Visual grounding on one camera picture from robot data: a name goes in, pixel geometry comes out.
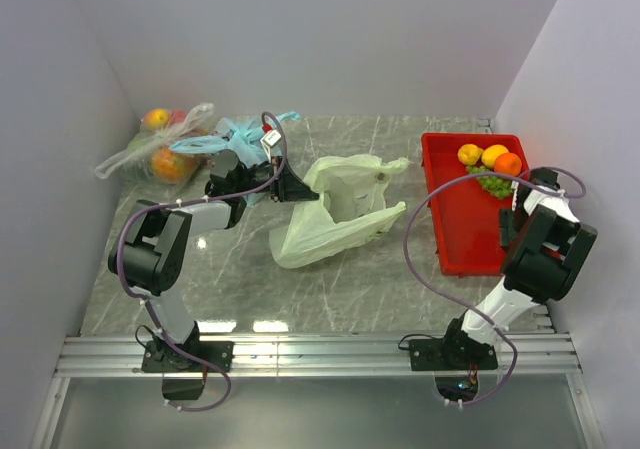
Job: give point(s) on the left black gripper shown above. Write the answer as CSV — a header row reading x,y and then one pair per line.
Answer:
x,y
288,187

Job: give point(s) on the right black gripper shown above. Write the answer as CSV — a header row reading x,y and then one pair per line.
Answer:
x,y
507,233

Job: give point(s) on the green fake grapes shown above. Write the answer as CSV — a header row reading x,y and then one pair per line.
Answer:
x,y
497,187

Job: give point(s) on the orange fake orange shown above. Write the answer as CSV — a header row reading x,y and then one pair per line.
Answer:
x,y
508,163

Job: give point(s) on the light green plastic bag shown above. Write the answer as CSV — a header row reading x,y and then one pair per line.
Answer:
x,y
349,212

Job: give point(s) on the yellow orange fake fruit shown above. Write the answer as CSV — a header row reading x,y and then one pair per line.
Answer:
x,y
491,154

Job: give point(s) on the yellow fake lemon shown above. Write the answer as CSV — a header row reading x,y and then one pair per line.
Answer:
x,y
469,154

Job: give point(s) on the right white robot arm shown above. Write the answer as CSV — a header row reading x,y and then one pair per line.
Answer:
x,y
547,248

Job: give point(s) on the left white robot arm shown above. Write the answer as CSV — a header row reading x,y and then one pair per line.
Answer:
x,y
151,247

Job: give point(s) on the blue tied plastic bag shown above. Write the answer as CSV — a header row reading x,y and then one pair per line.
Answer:
x,y
243,138

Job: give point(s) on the clear tied fruit bag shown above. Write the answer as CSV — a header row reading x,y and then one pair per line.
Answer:
x,y
149,153

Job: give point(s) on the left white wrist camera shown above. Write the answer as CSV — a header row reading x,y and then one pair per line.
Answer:
x,y
270,140

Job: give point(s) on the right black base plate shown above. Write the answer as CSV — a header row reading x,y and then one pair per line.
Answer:
x,y
456,365

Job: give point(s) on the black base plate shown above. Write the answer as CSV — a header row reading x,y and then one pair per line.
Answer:
x,y
183,379
456,365

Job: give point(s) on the aluminium rail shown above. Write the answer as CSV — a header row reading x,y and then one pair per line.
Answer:
x,y
305,355

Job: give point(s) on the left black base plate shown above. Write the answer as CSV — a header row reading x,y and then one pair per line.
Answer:
x,y
183,379

